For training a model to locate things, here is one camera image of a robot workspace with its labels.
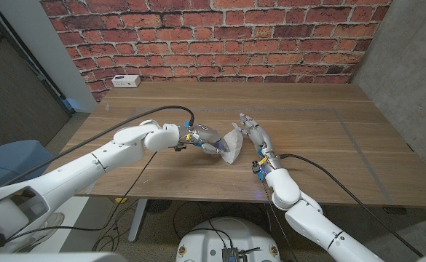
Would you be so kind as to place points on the white paper coffee filter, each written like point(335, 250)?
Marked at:
point(235, 145)

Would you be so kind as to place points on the red brick printed backdrop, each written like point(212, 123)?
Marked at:
point(216, 40)

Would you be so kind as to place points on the grey metal table leg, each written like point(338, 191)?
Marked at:
point(138, 222)

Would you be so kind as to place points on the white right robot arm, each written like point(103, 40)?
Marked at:
point(307, 218)

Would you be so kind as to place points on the white robot body edge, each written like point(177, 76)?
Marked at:
point(52, 257)

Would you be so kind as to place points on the white power strip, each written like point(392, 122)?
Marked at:
point(126, 81)

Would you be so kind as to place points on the blue upholstered seat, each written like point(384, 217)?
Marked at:
point(12, 163)

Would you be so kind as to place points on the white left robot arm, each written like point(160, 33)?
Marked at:
point(89, 167)

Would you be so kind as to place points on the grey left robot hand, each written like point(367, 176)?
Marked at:
point(203, 134)

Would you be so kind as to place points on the black round floor base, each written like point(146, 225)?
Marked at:
point(159, 205)

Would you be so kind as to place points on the small yellow floor object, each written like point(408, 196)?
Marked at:
point(121, 200)

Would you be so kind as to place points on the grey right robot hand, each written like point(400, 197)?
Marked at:
point(261, 140)

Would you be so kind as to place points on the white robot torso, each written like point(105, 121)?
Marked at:
point(212, 240)

